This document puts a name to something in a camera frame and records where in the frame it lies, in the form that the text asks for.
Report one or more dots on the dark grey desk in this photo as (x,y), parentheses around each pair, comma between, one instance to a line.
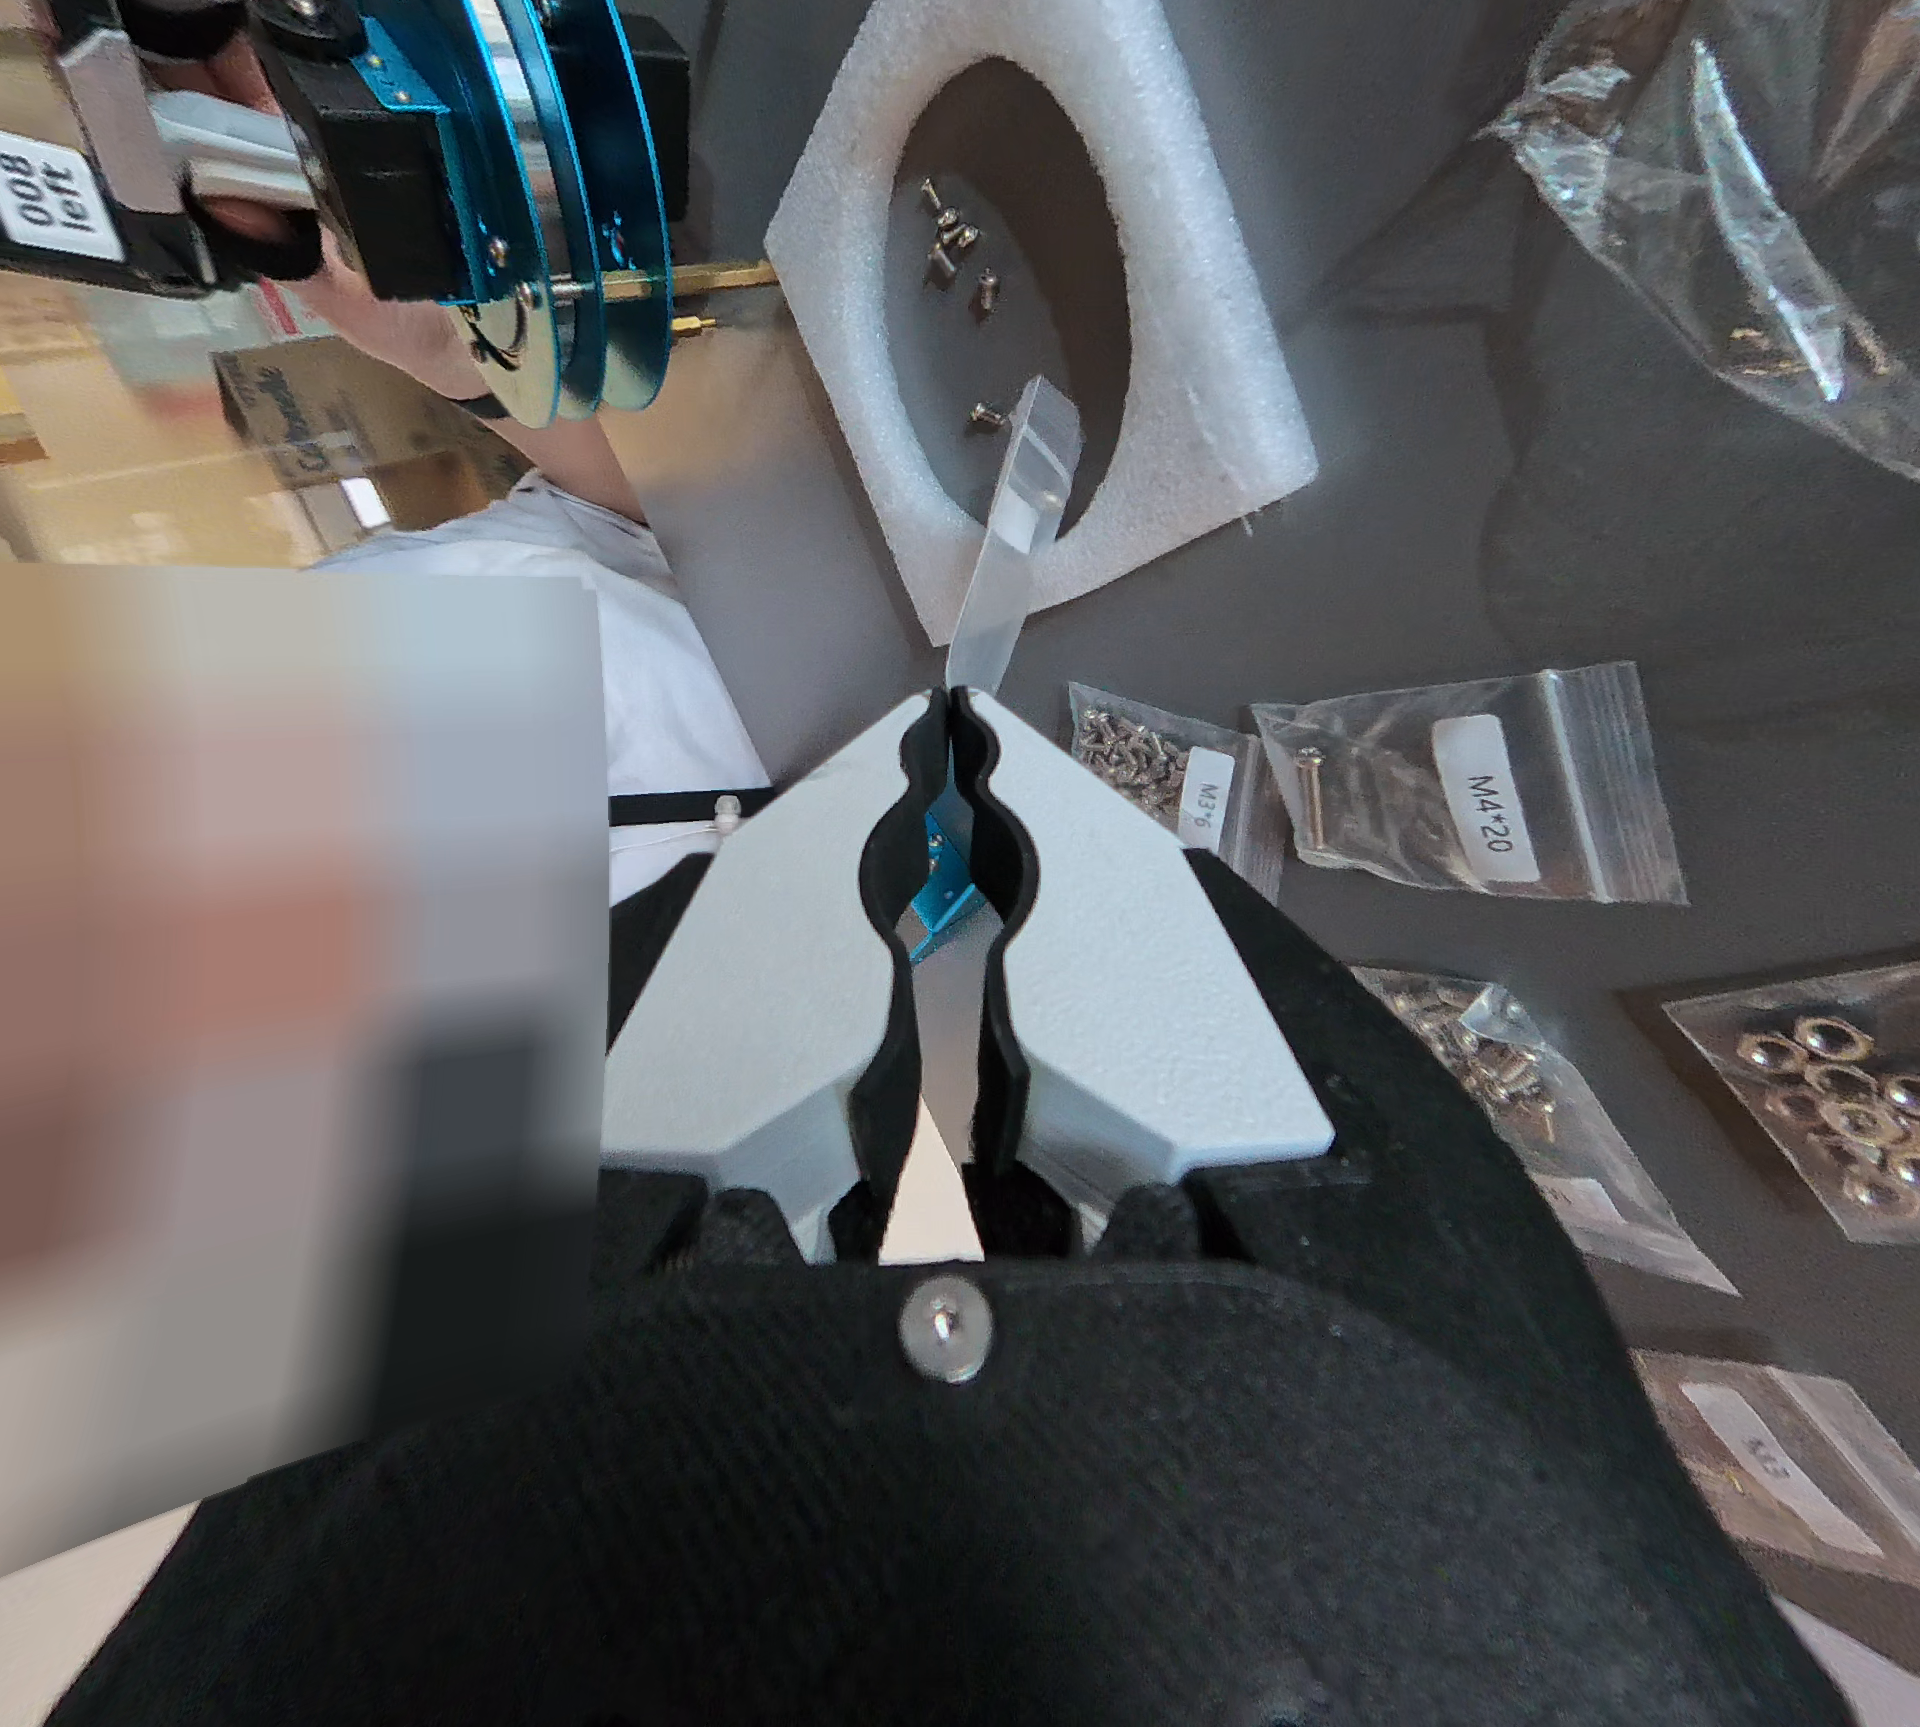
(1425,32)

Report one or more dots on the pile of small screw bags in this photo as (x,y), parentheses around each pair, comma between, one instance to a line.
(1574,781)

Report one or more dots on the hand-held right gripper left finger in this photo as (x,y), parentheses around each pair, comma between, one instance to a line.
(750,991)

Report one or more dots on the blue metal U bracket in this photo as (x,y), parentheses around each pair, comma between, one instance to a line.
(945,909)

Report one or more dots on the person's left hand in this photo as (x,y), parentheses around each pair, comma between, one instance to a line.
(391,324)

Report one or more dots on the clear plastic zip bag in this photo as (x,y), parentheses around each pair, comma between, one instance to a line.
(1021,482)

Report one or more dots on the loose small metal screws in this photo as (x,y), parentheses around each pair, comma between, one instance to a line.
(945,234)

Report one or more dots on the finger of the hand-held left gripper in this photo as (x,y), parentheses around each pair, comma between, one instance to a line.
(240,144)

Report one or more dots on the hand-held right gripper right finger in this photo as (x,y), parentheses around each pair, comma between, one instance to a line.
(1155,991)

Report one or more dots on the crumpled clear plastic wrap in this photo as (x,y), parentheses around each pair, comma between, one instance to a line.
(1724,152)

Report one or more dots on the person's left forearm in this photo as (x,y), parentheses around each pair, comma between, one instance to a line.
(555,452)

